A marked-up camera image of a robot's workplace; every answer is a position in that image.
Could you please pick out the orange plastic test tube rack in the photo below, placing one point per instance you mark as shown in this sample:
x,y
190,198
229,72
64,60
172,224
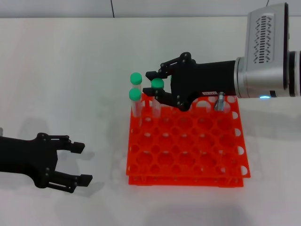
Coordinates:
x,y
188,150

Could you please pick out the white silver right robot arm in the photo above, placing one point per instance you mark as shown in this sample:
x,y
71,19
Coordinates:
x,y
261,77

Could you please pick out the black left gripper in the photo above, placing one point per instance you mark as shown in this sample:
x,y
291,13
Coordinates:
x,y
23,157

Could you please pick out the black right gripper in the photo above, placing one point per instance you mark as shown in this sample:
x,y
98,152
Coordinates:
x,y
207,77

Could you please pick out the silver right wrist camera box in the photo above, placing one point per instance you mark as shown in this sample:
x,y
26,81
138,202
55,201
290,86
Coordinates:
x,y
265,33

